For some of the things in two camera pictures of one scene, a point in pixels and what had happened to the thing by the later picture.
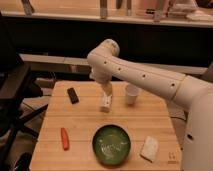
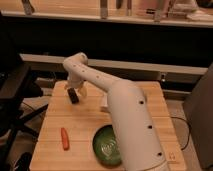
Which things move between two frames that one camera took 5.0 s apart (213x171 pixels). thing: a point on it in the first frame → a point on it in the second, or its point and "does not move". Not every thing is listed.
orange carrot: (65, 139) does not move
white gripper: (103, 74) → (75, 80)
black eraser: (73, 95) does not move
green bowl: (111, 144) does not move
